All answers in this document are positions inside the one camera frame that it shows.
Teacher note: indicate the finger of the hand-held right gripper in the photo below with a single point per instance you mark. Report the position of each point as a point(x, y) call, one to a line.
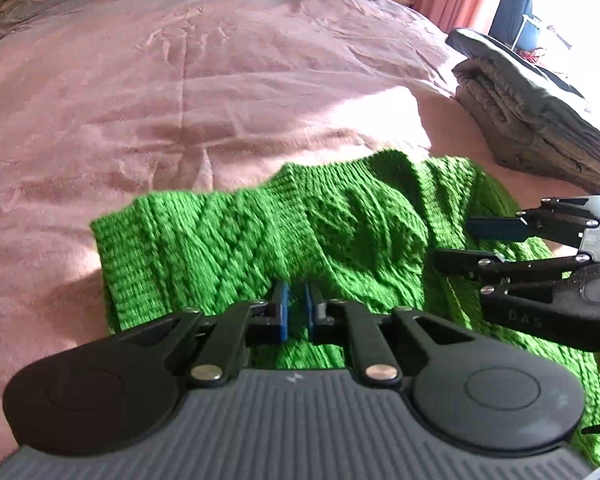
point(460, 261)
point(495, 229)

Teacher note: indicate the folded blue-grey garment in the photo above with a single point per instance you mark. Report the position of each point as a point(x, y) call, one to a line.
point(540, 90)

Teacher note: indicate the folded grey-brown garment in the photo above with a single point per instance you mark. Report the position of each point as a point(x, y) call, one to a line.
point(510, 130)

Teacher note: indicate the metal rack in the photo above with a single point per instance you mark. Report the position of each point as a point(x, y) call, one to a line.
point(535, 40)

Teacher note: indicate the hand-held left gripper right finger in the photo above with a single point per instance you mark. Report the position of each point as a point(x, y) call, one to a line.
point(311, 312)

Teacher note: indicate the green knitted sweater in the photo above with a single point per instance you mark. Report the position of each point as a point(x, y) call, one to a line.
point(220, 240)

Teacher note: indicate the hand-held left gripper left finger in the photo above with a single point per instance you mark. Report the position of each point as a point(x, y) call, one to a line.
point(280, 310)

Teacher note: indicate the pink bedspread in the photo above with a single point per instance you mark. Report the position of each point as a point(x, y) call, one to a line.
point(180, 110)

